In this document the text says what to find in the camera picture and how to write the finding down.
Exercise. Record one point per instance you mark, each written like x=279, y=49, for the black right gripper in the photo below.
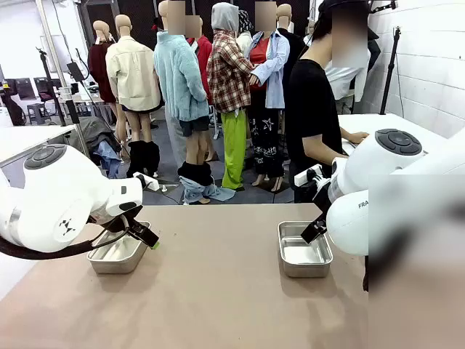
x=321, y=196

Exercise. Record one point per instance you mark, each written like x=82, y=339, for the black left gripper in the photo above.
x=121, y=220

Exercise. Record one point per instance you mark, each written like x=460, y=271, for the steel rectangular container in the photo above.
x=112, y=267
x=305, y=270

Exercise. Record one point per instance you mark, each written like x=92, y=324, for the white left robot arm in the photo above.
x=54, y=189

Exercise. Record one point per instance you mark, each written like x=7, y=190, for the person's left forearm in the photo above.
x=344, y=136

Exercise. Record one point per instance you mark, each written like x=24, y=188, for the person's right forearm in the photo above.
x=321, y=151

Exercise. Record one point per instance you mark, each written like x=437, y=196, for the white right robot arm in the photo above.
x=378, y=160

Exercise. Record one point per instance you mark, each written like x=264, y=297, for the person's left hand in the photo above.
x=357, y=137

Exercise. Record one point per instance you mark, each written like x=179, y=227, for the pile of grey blue clothes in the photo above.
x=94, y=134

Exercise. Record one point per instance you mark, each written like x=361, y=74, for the person in black t-shirt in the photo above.
x=312, y=102

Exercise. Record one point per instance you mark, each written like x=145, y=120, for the mannequin in white shirt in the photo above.
x=348, y=83

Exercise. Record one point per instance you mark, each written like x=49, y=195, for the white desk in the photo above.
x=22, y=140

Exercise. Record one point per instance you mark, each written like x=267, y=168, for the mannequin in pale blue shirt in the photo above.
x=276, y=72

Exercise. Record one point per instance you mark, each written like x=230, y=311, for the mannequin in cream jacket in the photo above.
x=130, y=72

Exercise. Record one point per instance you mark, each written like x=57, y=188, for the mannequin in light blue fleece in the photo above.
x=178, y=72

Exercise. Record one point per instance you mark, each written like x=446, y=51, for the black light stand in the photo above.
x=391, y=72

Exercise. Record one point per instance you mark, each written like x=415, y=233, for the mannequin in dark red sweater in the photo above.
x=98, y=65

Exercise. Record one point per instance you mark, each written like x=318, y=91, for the black stand with flat plate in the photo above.
x=74, y=72

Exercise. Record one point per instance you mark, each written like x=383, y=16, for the mannequin in plaid shirt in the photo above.
x=229, y=72

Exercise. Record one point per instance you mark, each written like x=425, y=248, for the mannequin in black jacket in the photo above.
x=294, y=47

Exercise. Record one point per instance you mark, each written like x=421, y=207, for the mannequin in black-white jacket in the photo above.
x=372, y=47

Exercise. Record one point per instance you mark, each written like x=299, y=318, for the mannequin in red jacket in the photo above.
x=203, y=51

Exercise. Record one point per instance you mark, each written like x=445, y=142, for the mannequin with patterned hat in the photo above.
x=245, y=22

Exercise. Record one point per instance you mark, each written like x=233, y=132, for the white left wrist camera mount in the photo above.
x=150, y=185

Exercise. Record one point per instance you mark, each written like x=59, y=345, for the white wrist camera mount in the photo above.
x=301, y=178
x=150, y=185

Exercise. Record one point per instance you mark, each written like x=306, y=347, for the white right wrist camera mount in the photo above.
x=301, y=178

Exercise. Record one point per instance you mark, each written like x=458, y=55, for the black camera tripod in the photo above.
x=43, y=55

